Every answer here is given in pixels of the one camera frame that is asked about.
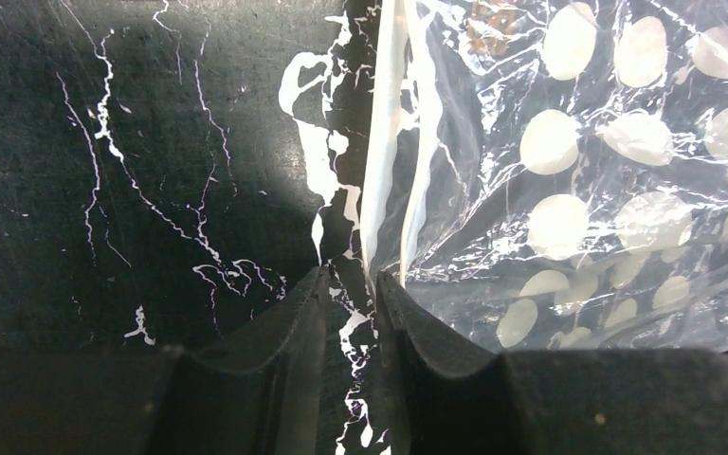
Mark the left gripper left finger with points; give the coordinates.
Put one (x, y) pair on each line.
(254, 391)

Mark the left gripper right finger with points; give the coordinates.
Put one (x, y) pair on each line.
(461, 399)

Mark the clear polka dot zip bag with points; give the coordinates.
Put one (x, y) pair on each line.
(554, 174)

